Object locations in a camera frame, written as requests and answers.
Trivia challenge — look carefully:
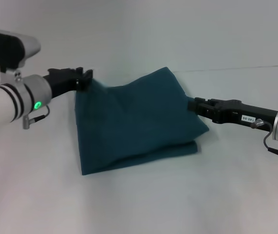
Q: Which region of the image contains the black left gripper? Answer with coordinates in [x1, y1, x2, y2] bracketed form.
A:
[42, 66, 94, 100]

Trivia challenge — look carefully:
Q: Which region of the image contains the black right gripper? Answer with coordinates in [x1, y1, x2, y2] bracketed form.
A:
[186, 97, 278, 130]

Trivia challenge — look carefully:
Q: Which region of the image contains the teal blue t-shirt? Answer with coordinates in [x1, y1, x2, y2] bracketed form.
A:
[73, 65, 210, 176]

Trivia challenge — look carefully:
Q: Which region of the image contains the left arm cable with plug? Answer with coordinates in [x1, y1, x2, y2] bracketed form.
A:
[21, 104, 51, 130]

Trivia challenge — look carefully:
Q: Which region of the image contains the arm cable with plug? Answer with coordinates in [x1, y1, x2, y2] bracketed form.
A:
[21, 104, 51, 130]
[250, 118, 278, 165]

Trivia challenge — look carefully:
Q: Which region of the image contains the right arm cable with plug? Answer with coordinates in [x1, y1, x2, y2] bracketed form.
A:
[250, 118, 278, 165]

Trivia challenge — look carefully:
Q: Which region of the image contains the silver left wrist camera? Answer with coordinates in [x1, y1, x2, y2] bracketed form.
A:
[0, 28, 42, 73]

